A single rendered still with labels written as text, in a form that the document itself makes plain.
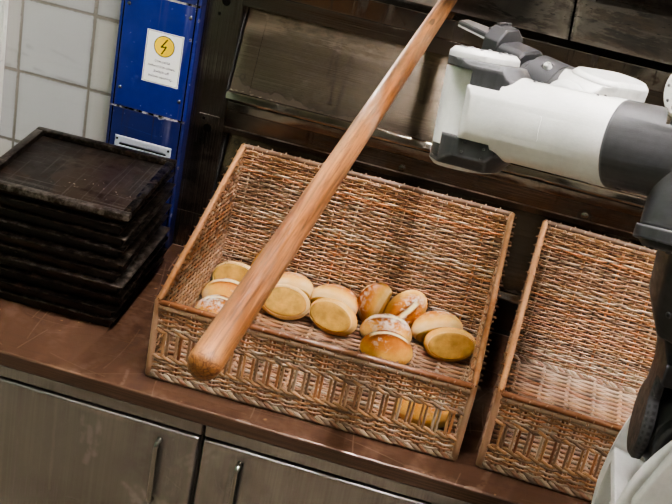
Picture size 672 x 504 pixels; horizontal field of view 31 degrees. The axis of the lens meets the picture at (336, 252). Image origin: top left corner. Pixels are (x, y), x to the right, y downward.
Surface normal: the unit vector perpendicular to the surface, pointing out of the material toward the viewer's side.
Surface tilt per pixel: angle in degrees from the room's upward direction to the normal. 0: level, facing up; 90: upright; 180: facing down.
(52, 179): 0
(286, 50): 70
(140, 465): 90
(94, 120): 90
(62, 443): 90
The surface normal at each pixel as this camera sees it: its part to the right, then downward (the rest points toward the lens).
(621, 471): 0.43, -0.79
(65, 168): 0.18, -0.88
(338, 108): -0.15, 0.07
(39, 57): -0.22, 0.40
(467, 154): -0.58, 0.07
